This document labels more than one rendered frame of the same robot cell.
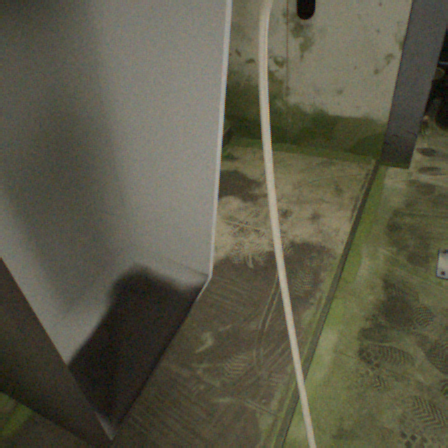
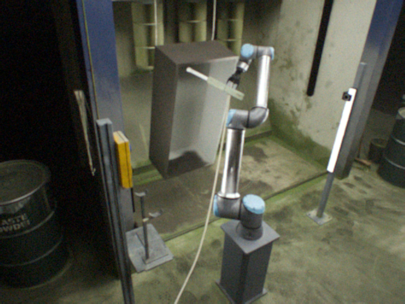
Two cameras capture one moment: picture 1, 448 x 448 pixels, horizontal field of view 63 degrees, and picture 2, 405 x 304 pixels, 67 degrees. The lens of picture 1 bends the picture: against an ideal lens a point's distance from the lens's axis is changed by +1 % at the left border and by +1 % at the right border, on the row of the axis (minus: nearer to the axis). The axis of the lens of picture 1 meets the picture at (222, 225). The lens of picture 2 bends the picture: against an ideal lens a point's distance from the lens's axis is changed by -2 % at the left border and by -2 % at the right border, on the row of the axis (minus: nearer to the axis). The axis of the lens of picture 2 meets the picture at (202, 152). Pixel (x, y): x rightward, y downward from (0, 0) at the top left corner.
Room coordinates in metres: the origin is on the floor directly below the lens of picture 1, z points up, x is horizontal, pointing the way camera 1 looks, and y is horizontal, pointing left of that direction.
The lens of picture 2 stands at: (-1.77, -0.93, 2.22)
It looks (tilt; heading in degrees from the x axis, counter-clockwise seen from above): 30 degrees down; 23
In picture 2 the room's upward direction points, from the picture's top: 2 degrees clockwise
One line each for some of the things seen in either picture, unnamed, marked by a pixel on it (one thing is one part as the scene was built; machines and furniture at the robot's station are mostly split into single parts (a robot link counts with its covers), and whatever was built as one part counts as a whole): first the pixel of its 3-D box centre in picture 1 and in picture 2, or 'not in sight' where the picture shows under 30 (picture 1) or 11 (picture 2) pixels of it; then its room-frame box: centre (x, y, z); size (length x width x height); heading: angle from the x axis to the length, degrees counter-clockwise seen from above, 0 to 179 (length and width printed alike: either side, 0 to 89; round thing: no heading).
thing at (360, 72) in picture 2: not in sight; (338, 151); (1.06, -1.09, 0.82); 0.05 x 0.05 x 1.64; 57
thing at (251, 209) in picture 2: not in sight; (251, 210); (-0.14, -0.60, 0.83); 0.17 x 0.15 x 0.18; 104
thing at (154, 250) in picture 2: not in sight; (146, 224); (-0.68, -0.12, 0.95); 0.26 x 0.15 x 0.32; 57
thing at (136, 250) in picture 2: not in sight; (145, 247); (-0.70, -0.11, 0.78); 0.31 x 0.23 x 0.01; 57
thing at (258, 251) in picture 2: not in sight; (244, 261); (-0.13, -0.61, 0.32); 0.31 x 0.31 x 0.64; 57
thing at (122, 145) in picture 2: not in sight; (121, 160); (-0.77, -0.07, 1.42); 0.12 x 0.06 x 0.26; 57
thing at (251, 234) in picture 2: not in sight; (250, 225); (-0.13, -0.61, 0.69); 0.19 x 0.19 x 0.10
